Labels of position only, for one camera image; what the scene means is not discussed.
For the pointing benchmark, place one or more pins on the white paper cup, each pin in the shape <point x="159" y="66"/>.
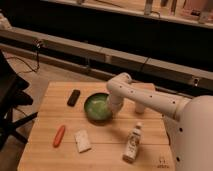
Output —
<point x="139" y="108"/>

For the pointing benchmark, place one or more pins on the green ceramic bowl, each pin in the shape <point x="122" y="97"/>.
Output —
<point x="96" y="108"/>

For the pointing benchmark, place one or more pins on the black office chair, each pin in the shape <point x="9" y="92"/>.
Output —
<point x="12" y="94"/>

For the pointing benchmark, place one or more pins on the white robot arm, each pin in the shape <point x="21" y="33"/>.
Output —
<point x="195" y="117"/>

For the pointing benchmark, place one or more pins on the black rectangular remote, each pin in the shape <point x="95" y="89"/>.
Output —
<point x="73" y="98"/>

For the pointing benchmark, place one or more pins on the white plastic bottle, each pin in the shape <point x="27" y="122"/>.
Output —
<point x="133" y="143"/>

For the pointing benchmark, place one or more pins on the orange carrot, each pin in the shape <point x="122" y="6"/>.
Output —
<point x="59" y="136"/>

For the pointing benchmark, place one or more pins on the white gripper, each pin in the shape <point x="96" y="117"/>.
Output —
<point x="115" y="105"/>

